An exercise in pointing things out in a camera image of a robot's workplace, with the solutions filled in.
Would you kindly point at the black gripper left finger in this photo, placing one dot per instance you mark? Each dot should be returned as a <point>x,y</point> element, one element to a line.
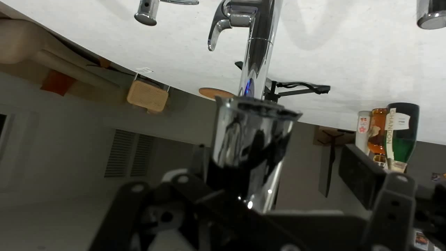
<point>123,213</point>

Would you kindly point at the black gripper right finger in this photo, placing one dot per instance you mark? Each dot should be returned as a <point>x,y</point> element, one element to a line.
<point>395,209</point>

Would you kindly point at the chrome faucet head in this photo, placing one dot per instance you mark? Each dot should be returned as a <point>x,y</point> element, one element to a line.
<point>246,139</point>

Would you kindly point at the chrome kitchen faucet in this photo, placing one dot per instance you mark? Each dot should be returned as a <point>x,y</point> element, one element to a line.
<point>260,50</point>

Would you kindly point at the dark green bottle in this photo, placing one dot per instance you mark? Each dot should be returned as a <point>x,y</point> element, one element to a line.
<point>403,133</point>

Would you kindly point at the brown labelled bottle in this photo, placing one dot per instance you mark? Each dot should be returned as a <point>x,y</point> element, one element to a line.
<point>374,132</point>

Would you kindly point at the tan wooden chair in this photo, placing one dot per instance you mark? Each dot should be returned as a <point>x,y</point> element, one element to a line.
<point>147,96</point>

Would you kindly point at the round wooden coaster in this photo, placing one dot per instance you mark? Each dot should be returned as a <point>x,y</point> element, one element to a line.
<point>215,92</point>

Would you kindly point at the small black object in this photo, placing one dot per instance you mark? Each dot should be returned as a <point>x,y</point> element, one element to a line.
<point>433,14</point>

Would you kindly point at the chrome sink deck fixture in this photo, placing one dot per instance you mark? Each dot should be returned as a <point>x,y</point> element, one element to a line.
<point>148,12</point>

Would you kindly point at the wall vent grille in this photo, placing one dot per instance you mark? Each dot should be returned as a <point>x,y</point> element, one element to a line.
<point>127,153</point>

